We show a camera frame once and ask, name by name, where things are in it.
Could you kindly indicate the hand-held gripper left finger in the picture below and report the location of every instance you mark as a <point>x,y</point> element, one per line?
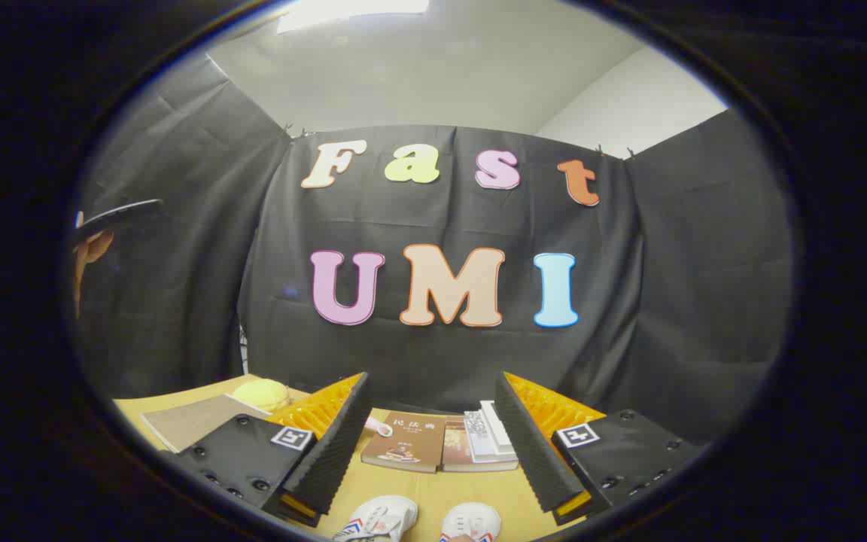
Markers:
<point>332,444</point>

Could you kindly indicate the white patterned book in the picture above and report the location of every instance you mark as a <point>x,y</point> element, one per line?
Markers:
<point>479,436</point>

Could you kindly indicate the beige fabric storage box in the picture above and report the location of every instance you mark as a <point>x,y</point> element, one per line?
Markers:
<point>196,420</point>

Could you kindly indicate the yellow round plush toy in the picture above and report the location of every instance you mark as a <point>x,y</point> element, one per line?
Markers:
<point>260,393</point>

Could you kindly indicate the black backdrop cloth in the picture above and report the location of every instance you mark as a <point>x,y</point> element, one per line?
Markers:
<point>441,361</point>

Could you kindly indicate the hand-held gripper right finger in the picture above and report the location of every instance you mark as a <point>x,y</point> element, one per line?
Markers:
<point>531,444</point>

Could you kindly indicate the pink and green plush toy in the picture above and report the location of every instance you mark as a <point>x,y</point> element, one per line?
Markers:
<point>382,427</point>

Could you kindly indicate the ceiling light panel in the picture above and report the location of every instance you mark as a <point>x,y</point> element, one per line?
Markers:
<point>351,11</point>

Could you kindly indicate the white striped shoe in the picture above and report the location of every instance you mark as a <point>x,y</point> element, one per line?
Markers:
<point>471,521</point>
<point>381,516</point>

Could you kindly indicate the brown book with illustrated cover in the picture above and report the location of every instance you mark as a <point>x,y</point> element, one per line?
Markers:
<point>405,444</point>

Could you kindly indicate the dark flat device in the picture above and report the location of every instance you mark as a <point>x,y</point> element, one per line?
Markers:
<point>121,213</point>

